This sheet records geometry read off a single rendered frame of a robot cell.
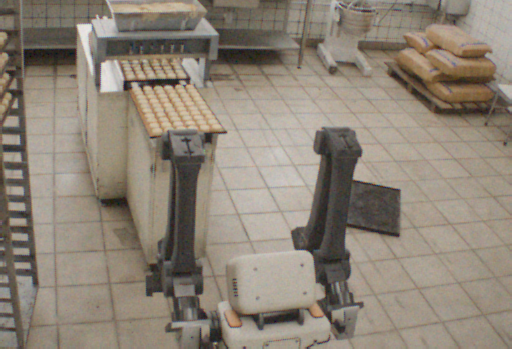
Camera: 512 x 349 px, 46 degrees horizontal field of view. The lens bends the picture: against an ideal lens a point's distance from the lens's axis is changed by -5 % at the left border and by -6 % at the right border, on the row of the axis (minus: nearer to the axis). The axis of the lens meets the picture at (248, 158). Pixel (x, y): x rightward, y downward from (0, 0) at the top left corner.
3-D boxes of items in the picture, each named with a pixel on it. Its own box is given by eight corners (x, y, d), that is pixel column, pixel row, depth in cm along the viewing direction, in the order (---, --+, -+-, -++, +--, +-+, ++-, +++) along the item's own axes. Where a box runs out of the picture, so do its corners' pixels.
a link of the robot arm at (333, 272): (329, 288, 172) (346, 286, 173) (323, 253, 175) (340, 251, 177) (317, 294, 180) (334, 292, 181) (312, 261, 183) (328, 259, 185)
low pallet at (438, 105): (382, 70, 697) (384, 61, 692) (439, 71, 723) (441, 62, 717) (439, 118, 600) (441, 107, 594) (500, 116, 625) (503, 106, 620)
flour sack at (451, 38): (419, 36, 652) (423, 21, 644) (449, 36, 668) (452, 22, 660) (461, 61, 595) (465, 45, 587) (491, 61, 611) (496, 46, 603)
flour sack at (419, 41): (418, 56, 637) (422, 41, 629) (400, 42, 671) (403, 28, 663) (473, 59, 658) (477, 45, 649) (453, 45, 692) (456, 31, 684)
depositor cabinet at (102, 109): (77, 122, 503) (77, 24, 462) (161, 118, 528) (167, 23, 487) (97, 210, 401) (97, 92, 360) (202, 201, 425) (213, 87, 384)
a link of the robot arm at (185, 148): (170, 143, 148) (211, 142, 151) (161, 126, 161) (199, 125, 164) (166, 303, 163) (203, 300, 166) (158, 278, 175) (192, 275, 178)
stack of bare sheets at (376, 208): (348, 181, 471) (349, 178, 469) (399, 192, 466) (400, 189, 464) (341, 225, 419) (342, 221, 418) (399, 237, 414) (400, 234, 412)
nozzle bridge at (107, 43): (90, 71, 386) (91, 19, 369) (200, 67, 411) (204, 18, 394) (96, 92, 359) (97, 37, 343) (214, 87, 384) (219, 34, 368)
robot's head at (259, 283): (321, 306, 157) (316, 248, 160) (242, 315, 151) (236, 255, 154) (301, 306, 170) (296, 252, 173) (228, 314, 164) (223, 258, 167)
